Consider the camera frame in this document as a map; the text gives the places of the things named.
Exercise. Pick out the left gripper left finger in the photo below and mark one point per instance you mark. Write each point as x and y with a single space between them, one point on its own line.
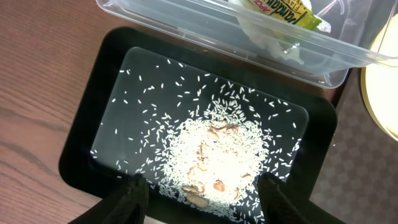
127 205

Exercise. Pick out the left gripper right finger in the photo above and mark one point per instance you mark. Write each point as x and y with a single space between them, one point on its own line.
282 206

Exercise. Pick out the rice and food scraps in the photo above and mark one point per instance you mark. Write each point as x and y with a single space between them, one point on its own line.
211 159

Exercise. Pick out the yellow plate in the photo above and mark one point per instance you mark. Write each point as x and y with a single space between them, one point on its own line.
379 82

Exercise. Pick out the black waste tray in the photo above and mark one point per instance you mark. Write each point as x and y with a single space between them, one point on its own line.
134 79

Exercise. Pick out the brown serving tray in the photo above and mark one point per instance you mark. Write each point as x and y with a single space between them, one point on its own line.
358 179

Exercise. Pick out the clear plastic bin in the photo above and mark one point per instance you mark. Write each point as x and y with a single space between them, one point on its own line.
352 34

